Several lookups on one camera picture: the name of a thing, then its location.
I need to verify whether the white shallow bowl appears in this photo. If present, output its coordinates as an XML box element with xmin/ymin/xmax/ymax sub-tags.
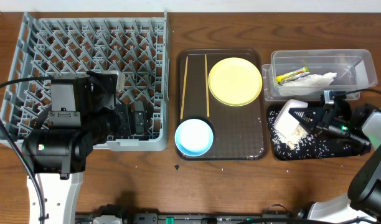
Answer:
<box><xmin>274</xmin><ymin>99</ymin><xmax>308</xmax><ymax>138</ymax></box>

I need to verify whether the white napkin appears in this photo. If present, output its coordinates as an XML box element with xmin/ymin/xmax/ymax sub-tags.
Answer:
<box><xmin>278</xmin><ymin>72</ymin><xmax>337</xmax><ymax>96</ymax></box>

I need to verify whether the green orange snack wrapper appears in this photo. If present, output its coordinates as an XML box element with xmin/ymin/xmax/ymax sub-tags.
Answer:
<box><xmin>276</xmin><ymin>67</ymin><xmax>310</xmax><ymax>85</ymax></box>

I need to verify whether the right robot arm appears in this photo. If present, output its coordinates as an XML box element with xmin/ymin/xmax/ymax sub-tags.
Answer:
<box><xmin>286</xmin><ymin>100</ymin><xmax>381</xmax><ymax>223</ymax></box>

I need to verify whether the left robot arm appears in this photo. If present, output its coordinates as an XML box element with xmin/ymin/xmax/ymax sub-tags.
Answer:
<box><xmin>22</xmin><ymin>71</ymin><xmax>136</xmax><ymax>223</ymax></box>

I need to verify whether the black waste tray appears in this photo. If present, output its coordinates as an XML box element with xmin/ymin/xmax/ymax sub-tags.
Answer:
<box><xmin>267</xmin><ymin>104</ymin><xmax>360</xmax><ymax>161</ymax></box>

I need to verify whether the grey dishwasher rack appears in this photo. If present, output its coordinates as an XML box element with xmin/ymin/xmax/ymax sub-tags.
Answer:
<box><xmin>0</xmin><ymin>13</ymin><xmax>171</xmax><ymax>151</ymax></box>

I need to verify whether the food scraps rice pile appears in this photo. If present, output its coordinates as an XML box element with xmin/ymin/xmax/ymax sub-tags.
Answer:
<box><xmin>278</xmin><ymin>125</ymin><xmax>308</xmax><ymax>150</ymax></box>

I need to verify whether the clear plastic bin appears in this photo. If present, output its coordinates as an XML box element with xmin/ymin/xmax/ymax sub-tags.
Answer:
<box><xmin>261</xmin><ymin>49</ymin><xmax>378</xmax><ymax>101</ymax></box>

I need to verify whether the light blue bowl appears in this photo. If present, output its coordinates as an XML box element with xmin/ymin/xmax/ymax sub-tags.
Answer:
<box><xmin>174</xmin><ymin>118</ymin><xmax>214</xmax><ymax>157</ymax></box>

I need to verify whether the right wooden chopstick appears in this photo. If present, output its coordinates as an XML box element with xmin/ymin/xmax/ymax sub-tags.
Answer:
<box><xmin>204</xmin><ymin>54</ymin><xmax>210</xmax><ymax>118</ymax></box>

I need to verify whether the wooden chopstick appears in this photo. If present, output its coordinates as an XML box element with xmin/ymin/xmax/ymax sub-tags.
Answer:
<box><xmin>180</xmin><ymin>56</ymin><xmax>189</xmax><ymax>119</ymax></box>
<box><xmin>204</xmin><ymin>54</ymin><xmax>210</xmax><ymax>118</ymax></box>

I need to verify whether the left wooden chopstick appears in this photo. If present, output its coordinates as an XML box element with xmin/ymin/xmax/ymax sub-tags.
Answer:
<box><xmin>180</xmin><ymin>56</ymin><xmax>189</xmax><ymax>119</ymax></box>

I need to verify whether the dark brown serving tray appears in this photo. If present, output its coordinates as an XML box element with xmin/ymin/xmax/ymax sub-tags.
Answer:
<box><xmin>176</xmin><ymin>49</ymin><xmax>269</xmax><ymax>160</ymax></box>

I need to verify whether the yellow plate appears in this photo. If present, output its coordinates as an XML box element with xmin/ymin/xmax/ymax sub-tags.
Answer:
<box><xmin>208</xmin><ymin>57</ymin><xmax>262</xmax><ymax>106</ymax></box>

